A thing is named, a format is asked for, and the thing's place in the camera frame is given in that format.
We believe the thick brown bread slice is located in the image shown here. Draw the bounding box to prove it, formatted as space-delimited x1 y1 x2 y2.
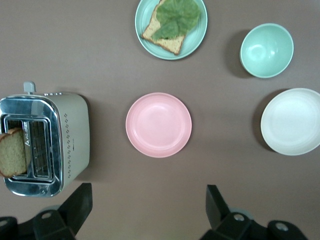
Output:
0 127 32 178

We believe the beige plate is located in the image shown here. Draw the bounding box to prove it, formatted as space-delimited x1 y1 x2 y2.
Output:
260 87 320 156

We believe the green lettuce leaf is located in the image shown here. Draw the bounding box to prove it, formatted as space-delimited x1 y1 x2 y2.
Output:
151 0 201 42

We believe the green bowl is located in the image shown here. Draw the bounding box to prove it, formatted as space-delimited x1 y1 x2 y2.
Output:
239 23 295 79

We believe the pink plate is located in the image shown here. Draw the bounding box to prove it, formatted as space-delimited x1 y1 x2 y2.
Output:
125 92 193 158

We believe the beige chrome toaster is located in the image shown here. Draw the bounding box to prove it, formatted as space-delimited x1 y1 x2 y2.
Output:
0 81 91 198

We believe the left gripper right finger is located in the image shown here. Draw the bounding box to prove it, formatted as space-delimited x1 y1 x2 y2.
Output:
199 184 270 240

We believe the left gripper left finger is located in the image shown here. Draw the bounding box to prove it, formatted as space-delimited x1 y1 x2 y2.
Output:
33 182 93 240

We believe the brown toast slice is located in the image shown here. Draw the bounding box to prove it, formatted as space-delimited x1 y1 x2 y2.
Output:
141 0 186 56

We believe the green plate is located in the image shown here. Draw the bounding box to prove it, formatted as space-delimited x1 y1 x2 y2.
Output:
134 0 208 61

